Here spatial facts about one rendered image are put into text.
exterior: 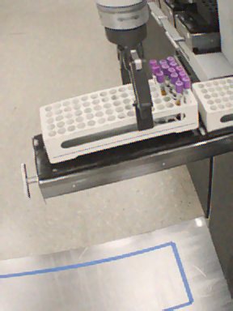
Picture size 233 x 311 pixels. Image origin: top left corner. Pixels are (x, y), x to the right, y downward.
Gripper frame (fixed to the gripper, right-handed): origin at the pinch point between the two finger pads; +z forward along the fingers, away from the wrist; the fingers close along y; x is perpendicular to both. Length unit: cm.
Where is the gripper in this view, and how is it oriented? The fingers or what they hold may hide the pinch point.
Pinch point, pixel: (137, 101)
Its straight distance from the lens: 97.1
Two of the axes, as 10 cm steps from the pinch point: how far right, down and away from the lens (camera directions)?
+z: 1.2, 6.8, 7.2
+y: 2.2, 6.9, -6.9
